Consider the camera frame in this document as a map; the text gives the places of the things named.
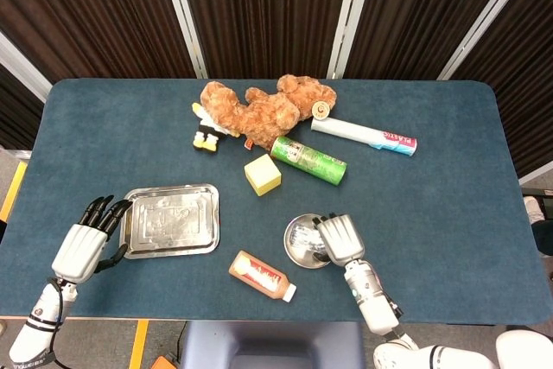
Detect blue felt table mat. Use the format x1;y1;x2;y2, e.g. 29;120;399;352
0;78;553;326

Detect yellow foam cube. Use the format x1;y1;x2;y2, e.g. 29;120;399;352
243;153;283;197

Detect orange object on floor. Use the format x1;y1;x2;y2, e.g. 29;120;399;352
150;354;178;369

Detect small black yellow plush doll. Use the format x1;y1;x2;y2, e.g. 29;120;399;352
191;102;241;155

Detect white plastic wrap roll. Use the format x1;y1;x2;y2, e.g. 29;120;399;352
310;114;419;157

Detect brown teddy bear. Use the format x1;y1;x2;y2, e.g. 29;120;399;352
199;74;338;152

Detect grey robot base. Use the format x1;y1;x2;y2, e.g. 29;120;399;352
179;320;366;369

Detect clear plastic water bottle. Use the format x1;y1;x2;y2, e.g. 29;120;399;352
289;219;327;253

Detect green chips can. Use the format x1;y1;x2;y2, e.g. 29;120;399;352
270;135;348;187

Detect rectangular steel tray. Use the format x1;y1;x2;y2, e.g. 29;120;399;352
118;182;220;260

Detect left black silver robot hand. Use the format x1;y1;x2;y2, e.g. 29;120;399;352
51;195;134;286

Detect round steel plate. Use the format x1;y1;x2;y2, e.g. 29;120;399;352
283;213;336;270

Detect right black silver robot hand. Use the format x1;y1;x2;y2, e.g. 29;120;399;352
311;212;366;267

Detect white shoe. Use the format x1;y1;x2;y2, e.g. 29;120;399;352
522;194;546;226

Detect brown partition screen white frames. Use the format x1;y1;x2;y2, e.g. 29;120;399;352
0;0;553;180

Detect brown sauce bottle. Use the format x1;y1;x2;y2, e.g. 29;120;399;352
228;250;298;303

